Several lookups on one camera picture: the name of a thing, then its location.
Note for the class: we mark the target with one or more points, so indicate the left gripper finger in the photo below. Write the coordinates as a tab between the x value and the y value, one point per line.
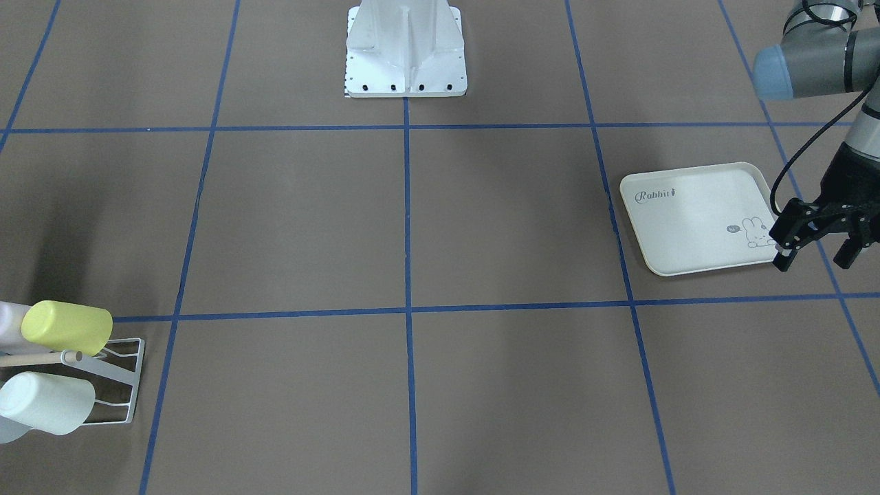
850	250
785	256

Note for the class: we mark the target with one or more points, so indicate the yellow plastic cup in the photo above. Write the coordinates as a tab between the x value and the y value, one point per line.
61	326

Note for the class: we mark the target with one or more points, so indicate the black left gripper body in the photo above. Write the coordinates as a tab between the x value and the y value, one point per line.
850	176

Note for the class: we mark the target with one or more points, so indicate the grey plastic cup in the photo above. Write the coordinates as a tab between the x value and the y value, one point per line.
11	430

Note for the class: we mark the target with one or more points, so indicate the cream plastic tray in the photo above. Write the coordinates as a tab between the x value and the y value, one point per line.
697	219

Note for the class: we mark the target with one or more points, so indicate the cream plastic cup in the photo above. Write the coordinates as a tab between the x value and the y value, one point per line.
49	402

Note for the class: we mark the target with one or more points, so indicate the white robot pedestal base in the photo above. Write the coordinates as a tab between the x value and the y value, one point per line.
405	49

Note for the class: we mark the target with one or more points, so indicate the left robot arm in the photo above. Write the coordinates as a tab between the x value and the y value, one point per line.
822	53

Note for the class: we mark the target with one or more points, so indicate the white wire cup rack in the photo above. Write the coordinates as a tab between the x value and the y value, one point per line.
115	372

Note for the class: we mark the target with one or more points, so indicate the pink plastic cup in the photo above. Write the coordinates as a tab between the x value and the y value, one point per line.
12	339

